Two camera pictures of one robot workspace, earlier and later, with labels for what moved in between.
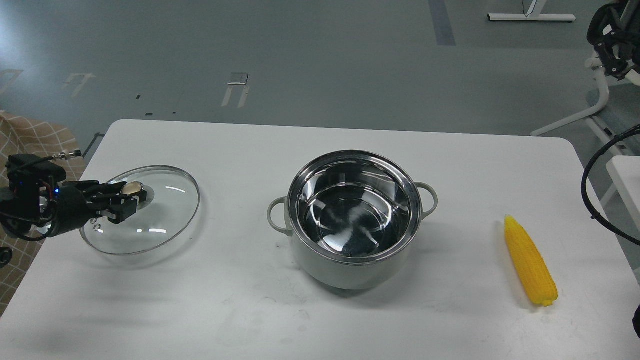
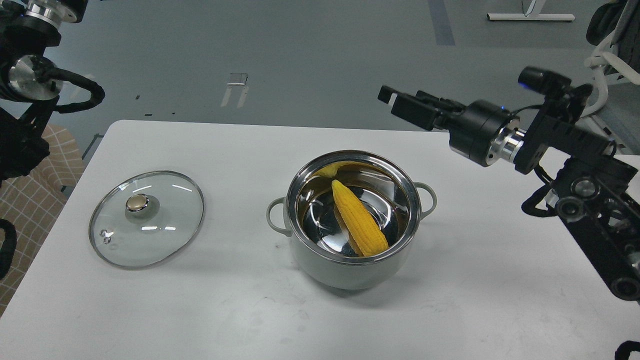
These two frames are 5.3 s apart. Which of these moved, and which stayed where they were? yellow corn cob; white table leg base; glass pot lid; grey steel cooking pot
Moved: glass pot lid; yellow corn cob
Stayed: grey steel cooking pot; white table leg base
